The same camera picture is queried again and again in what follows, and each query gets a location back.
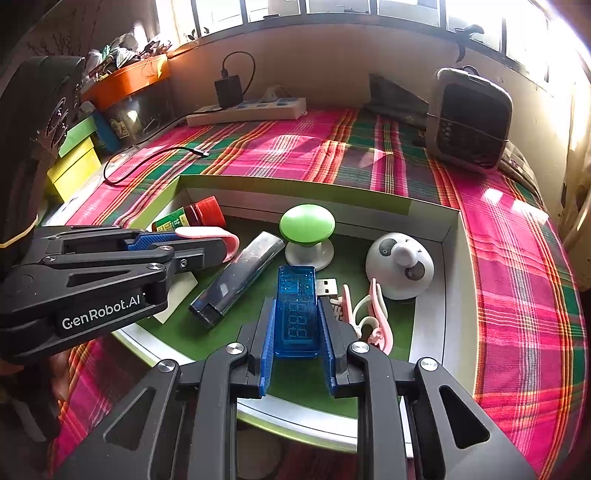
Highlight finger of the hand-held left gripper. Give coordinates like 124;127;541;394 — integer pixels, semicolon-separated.
18;247;206;305
37;228;178;257

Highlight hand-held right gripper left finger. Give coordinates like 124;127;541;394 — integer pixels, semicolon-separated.
53;298;278;480

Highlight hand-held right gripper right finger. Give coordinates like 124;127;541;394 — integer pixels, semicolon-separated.
318;298;539;480

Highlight blue translucent usb tester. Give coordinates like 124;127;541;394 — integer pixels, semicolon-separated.
274;265;339;360

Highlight red-capped small bottle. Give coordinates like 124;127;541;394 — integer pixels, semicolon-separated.
151;196;227;234

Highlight black oblong device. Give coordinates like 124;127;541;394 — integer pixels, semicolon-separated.
189;231;287;329

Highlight pink white clip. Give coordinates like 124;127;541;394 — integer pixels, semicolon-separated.
339;278;394;355

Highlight grey panda-face dome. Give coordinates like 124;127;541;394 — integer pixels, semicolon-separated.
365;232;435;301

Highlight green mushroom-shaped lamp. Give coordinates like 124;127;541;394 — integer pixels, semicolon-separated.
278;204;336;272

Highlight green cardboard box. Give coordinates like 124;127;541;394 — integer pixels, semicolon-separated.
108;174;462;457

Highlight person's left forearm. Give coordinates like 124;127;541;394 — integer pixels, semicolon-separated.
0;55;88;278

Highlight yellow box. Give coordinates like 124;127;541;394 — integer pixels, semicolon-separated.
46;138;102;204

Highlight blue box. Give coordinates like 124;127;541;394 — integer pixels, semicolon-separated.
92;113;125;153

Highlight clear plastic container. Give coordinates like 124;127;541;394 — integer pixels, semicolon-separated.
106;85;176;144

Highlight white power strip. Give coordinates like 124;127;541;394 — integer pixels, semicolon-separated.
186;97;308;127

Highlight orange plastic tray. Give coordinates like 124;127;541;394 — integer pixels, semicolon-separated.
81;53;169;112

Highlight black power adapter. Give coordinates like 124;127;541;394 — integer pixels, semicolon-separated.
215;76;245;109

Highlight pile of assorted packets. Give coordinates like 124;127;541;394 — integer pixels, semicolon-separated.
83;34;171;77

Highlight dry branches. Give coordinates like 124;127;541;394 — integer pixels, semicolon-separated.
25;30;70;61

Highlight patterned pillow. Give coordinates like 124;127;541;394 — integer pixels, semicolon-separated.
496;141;550;199

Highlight beige mini air cooler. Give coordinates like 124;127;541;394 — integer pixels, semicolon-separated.
424;67;514;174

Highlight cream patterned curtain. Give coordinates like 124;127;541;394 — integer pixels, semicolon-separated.
556;69;591;291

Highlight black window latch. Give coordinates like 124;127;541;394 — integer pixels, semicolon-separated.
455;24;485;63

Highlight window with dark bars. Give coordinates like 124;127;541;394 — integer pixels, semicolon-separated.
152;0;578;84

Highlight black charging cable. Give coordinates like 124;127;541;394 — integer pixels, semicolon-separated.
102;51;257;186

